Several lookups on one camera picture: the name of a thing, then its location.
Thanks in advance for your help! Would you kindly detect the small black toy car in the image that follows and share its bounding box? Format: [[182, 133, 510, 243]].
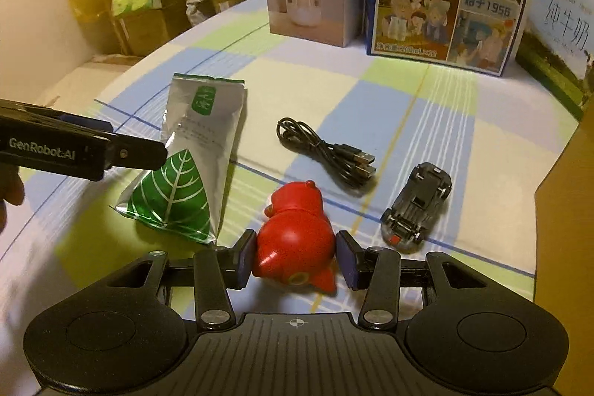
[[381, 162, 452, 247]]

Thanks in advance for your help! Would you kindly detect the silver green foil pouch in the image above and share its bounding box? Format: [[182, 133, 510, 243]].
[[115, 73, 247, 244]]

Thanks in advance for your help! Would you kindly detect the red toy figure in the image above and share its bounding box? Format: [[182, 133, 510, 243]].
[[253, 180, 336, 294]]

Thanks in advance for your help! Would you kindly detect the black usb cable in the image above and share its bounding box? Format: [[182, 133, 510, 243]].
[[276, 115, 378, 190]]

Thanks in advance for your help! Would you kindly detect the person's left hand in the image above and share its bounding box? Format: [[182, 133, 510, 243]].
[[0, 164, 25, 232]]

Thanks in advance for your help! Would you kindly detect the checkered table cloth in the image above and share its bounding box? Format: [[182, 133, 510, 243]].
[[1, 0, 576, 395]]

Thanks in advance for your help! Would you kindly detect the brown cardboard box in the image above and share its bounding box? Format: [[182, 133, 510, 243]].
[[535, 107, 594, 395]]

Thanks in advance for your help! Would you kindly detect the light blue milk box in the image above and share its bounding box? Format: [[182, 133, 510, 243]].
[[515, 0, 593, 121]]

